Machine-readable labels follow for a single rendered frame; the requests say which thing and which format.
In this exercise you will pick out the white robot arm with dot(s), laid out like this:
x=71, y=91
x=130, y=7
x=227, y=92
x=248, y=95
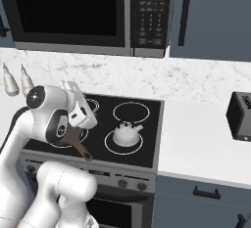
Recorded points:
x=19, y=160

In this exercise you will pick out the black toaster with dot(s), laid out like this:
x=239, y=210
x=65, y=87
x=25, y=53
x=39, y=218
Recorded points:
x=238, y=117

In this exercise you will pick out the blue-grey wall cupboard door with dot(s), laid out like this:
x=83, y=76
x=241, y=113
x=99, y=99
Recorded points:
x=219, y=16
x=5, y=42

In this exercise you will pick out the blue-grey drawer front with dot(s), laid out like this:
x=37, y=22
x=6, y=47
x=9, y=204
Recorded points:
x=183, y=209

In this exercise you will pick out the white kettle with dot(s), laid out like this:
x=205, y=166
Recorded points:
x=125, y=135

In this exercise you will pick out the pale grey bottle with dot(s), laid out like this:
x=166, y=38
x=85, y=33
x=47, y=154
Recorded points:
x=26, y=82
x=10, y=83

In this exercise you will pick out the grey stove knob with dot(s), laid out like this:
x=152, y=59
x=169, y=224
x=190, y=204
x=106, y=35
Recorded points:
x=31, y=169
x=141, y=186
x=122, y=183

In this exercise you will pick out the brown frying pan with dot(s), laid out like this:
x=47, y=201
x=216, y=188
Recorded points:
x=78, y=145

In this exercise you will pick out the black stove with oven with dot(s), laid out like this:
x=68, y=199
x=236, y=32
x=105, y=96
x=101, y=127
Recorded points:
x=137, y=153

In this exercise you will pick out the black microwave oven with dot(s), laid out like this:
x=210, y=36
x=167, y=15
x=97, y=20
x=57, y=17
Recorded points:
x=81, y=13

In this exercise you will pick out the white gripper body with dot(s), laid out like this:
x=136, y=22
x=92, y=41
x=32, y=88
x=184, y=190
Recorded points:
x=90, y=118

